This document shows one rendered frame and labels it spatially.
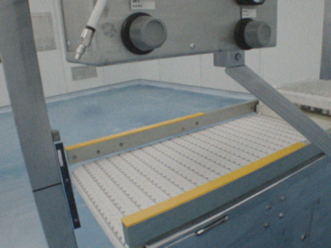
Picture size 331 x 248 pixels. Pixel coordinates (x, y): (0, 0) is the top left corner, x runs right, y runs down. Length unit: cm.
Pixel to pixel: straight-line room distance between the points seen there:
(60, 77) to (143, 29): 544
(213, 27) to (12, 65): 36
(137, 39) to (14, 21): 34
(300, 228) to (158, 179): 43
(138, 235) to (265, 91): 24
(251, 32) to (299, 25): 370
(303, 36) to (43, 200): 370
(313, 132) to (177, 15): 26
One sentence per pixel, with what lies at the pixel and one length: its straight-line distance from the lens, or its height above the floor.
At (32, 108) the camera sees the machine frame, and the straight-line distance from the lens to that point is 53.
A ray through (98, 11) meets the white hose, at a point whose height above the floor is 106.
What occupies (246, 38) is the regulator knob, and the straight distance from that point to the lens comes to 29.
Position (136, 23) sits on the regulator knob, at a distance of 22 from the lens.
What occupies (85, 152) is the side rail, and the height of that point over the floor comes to 84.
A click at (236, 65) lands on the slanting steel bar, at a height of 101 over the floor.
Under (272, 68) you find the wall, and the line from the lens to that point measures 417.
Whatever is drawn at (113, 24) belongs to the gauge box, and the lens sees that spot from 22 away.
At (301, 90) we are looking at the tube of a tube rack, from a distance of 77.
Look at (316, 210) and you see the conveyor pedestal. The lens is 81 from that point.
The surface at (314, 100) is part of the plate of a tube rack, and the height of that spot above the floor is 88.
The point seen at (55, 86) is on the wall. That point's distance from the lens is 561.
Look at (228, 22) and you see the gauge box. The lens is 29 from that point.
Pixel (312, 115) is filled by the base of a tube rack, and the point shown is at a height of 84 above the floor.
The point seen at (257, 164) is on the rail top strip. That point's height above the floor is 85.
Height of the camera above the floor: 105
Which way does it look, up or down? 18 degrees down
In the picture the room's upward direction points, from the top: 4 degrees counter-clockwise
